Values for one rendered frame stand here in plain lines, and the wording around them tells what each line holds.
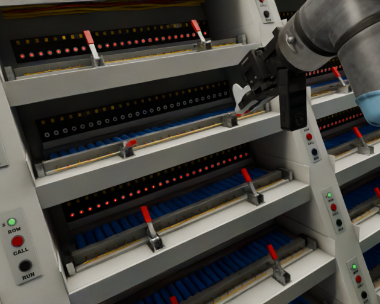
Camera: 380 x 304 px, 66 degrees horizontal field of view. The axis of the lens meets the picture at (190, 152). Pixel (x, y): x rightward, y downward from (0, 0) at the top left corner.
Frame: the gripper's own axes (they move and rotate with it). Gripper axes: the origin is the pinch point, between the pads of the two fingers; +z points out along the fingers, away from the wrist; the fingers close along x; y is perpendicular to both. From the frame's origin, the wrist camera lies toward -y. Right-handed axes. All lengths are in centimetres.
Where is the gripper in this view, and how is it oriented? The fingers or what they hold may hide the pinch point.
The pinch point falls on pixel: (243, 111)
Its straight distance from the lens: 68.4
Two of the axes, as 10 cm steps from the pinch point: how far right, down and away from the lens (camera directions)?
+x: -8.7, 2.7, -4.2
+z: -3.3, 3.0, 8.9
